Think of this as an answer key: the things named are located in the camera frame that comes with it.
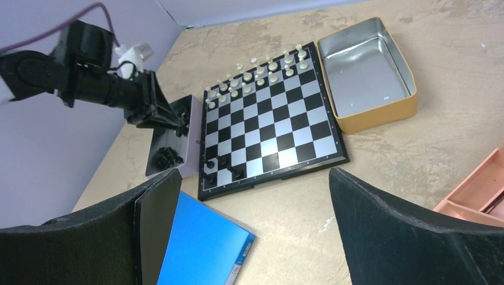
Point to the black chess piece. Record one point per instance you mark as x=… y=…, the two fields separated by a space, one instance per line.
x=236 y=172

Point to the white chess piece row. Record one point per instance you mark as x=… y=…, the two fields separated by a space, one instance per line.
x=291 y=71

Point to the orange plastic tiered organizer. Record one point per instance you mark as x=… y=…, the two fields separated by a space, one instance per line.
x=479 y=197

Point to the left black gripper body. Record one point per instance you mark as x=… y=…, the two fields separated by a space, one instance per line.
x=135 y=97

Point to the blue folder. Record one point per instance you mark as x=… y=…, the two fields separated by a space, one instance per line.
x=204 y=247

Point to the pile of black chess pieces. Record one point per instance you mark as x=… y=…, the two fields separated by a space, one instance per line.
x=167 y=157

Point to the black chess rook corner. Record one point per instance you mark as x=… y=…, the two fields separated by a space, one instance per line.
x=209 y=178

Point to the black and silver chessboard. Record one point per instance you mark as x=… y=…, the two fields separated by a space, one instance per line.
x=281 y=137

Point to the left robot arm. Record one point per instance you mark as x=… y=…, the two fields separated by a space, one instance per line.
x=79 y=68

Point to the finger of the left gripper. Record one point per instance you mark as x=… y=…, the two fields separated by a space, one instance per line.
x=162 y=114

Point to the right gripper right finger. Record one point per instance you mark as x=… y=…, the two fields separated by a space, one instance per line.
x=389 y=240

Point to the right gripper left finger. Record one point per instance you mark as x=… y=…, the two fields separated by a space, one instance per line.
x=120 y=240

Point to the gold rectangular metal tin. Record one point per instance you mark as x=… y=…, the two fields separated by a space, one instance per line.
x=368 y=80

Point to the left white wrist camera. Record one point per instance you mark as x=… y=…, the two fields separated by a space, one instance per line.
x=131 y=59

